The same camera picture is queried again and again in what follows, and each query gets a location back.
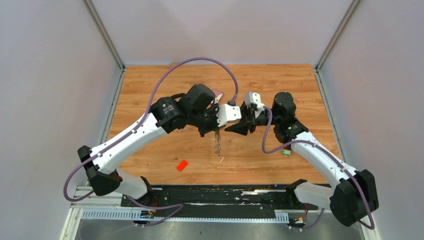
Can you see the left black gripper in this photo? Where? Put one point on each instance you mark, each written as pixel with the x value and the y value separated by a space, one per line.
pixel 214 110

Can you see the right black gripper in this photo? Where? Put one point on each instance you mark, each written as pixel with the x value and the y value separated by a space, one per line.
pixel 248 123

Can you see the metal key organizer red handle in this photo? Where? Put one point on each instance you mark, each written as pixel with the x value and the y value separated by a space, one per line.
pixel 217 142

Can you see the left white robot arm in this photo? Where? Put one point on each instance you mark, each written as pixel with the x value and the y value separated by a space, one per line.
pixel 195 108

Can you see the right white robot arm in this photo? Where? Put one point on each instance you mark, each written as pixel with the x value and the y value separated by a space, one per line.
pixel 351 195

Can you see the playing card box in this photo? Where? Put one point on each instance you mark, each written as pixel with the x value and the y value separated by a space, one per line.
pixel 218 96

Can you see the small green toy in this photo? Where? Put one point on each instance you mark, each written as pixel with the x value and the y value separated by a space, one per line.
pixel 286 152

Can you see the small orange block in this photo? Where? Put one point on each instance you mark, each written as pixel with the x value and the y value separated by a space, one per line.
pixel 180 167

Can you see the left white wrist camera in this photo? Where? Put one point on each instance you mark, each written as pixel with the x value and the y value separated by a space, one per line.
pixel 228 114

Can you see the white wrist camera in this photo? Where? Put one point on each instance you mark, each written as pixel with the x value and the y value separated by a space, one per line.
pixel 228 114
pixel 253 100

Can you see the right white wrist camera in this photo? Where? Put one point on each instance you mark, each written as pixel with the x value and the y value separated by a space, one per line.
pixel 253 100

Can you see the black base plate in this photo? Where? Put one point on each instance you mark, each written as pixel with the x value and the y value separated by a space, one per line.
pixel 225 201

